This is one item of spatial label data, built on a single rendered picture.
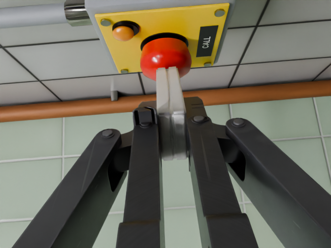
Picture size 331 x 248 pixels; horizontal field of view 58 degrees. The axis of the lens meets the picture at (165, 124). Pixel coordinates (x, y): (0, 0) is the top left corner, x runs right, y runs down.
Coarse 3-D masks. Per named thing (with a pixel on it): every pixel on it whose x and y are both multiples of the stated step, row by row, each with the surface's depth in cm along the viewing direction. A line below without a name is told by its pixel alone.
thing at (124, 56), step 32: (96, 0) 19; (128, 0) 19; (160, 0) 19; (192, 0) 19; (224, 0) 19; (160, 32) 22; (192, 32) 22; (224, 32) 23; (128, 64) 26; (192, 64) 27
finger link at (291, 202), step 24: (240, 120) 14; (240, 144) 13; (264, 144) 12; (240, 168) 14; (264, 168) 11; (288, 168) 11; (264, 192) 12; (288, 192) 10; (312, 192) 10; (264, 216) 12; (288, 216) 10; (312, 216) 9; (288, 240) 11; (312, 240) 9
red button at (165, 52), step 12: (144, 48) 22; (156, 48) 21; (168, 48) 21; (180, 48) 22; (144, 60) 22; (156, 60) 21; (168, 60) 21; (180, 60) 22; (144, 72) 23; (180, 72) 22
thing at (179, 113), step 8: (168, 72) 20; (176, 72) 20; (168, 80) 19; (176, 80) 19; (176, 88) 18; (176, 96) 17; (176, 104) 16; (184, 104) 16; (176, 112) 15; (184, 112) 15; (176, 120) 15; (184, 120) 15; (176, 128) 15; (184, 128) 15; (176, 136) 16; (184, 136) 16; (176, 144) 16; (184, 144) 16; (176, 152) 16; (184, 152) 16
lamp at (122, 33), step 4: (116, 28) 20; (120, 28) 20; (124, 28) 20; (128, 28) 20; (112, 32) 21; (116, 32) 20; (120, 32) 20; (124, 32) 20; (128, 32) 20; (132, 32) 21; (116, 36) 20; (120, 36) 20; (124, 36) 20; (128, 36) 21; (132, 36) 21; (120, 40) 21; (124, 40) 21; (128, 40) 21
